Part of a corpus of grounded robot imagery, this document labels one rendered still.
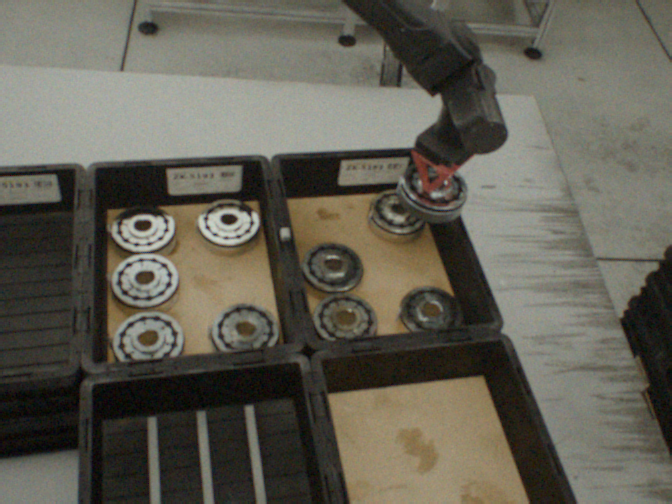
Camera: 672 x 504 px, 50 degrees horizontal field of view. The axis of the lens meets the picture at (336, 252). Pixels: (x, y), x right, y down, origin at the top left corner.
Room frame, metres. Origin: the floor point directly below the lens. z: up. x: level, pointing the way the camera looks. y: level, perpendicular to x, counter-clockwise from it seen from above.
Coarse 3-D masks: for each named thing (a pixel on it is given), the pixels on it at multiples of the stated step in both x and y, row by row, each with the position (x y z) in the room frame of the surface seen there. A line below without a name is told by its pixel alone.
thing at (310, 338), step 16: (272, 160) 0.91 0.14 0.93; (288, 160) 0.92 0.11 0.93; (288, 208) 0.80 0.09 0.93; (288, 224) 0.77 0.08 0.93; (464, 224) 0.84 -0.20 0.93; (464, 240) 0.80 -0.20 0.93; (480, 272) 0.74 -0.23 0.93; (304, 288) 0.65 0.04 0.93; (480, 288) 0.72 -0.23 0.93; (304, 304) 0.63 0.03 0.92; (496, 304) 0.69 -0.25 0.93; (304, 320) 0.59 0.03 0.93; (496, 320) 0.66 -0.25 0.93; (368, 336) 0.59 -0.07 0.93; (384, 336) 0.59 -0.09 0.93; (400, 336) 0.60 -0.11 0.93; (416, 336) 0.60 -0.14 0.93; (432, 336) 0.61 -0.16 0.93; (448, 336) 0.61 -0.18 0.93
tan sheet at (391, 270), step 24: (312, 216) 0.89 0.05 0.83; (336, 216) 0.90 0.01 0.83; (360, 216) 0.91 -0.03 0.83; (312, 240) 0.83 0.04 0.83; (336, 240) 0.84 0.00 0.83; (360, 240) 0.85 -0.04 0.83; (384, 240) 0.86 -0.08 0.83; (432, 240) 0.88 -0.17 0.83; (384, 264) 0.81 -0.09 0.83; (408, 264) 0.82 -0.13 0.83; (432, 264) 0.83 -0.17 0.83; (360, 288) 0.75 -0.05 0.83; (384, 288) 0.76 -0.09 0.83; (408, 288) 0.77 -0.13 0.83; (312, 312) 0.68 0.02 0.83; (384, 312) 0.71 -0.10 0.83
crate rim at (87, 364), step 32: (128, 160) 0.84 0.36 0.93; (160, 160) 0.86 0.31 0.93; (192, 160) 0.87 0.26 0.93; (224, 160) 0.88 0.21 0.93; (256, 160) 0.90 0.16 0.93; (288, 256) 0.70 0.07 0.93; (288, 288) 0.64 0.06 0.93; (224, 352) 0.52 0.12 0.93; (256, 352) 0.53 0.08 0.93; (288, 352) 0.54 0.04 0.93
